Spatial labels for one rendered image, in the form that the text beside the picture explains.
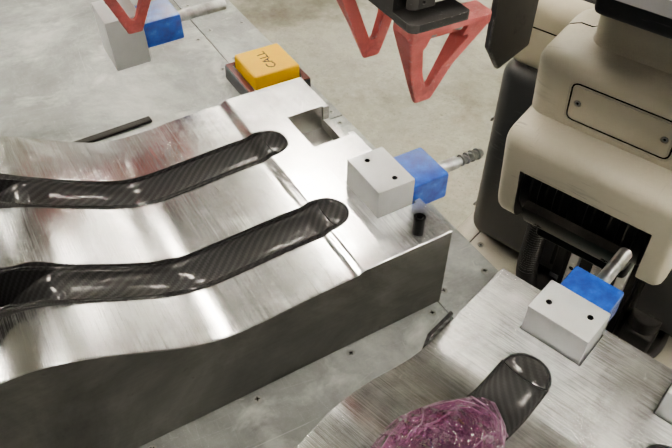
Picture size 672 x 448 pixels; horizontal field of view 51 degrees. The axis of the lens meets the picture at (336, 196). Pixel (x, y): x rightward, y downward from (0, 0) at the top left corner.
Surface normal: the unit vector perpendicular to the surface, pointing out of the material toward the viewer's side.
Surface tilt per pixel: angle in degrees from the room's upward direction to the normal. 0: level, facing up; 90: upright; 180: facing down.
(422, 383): 27
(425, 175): 0
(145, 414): 90
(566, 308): 0
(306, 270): 3
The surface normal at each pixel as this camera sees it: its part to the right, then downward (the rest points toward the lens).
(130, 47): 0.49, 0.59
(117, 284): 0.43, -0.79
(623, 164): -0.07, -0.66
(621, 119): -0.64, 0.61
